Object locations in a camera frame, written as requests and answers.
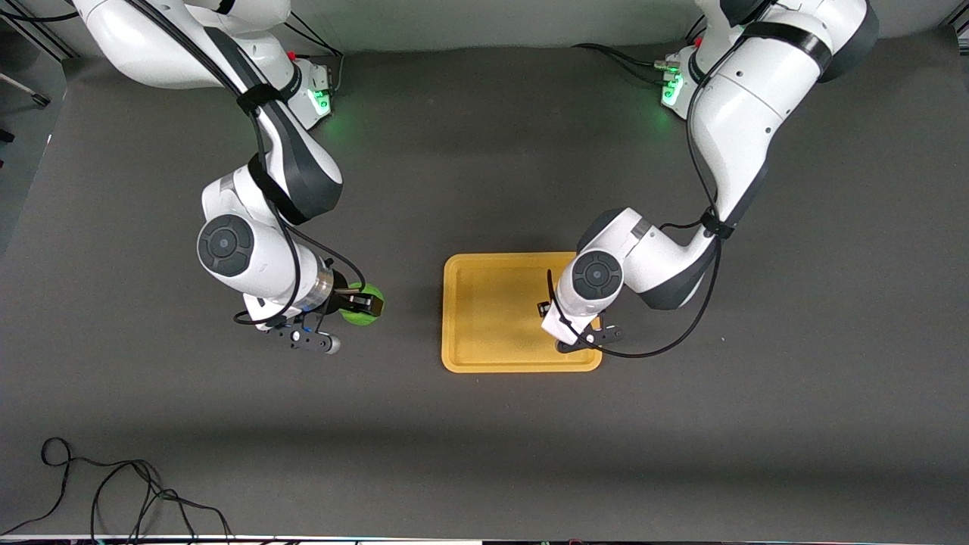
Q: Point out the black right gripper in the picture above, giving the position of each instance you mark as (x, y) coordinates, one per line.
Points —
(342, 297)

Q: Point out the green apple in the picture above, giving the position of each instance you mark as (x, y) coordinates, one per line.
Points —
(365, 318)

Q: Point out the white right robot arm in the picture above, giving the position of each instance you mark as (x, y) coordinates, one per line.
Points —
(265, 182)

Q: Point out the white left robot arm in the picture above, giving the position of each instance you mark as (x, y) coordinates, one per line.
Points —
(742, 113)

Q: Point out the yellow plastic tray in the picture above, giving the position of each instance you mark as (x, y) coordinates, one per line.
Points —
(492, 318)

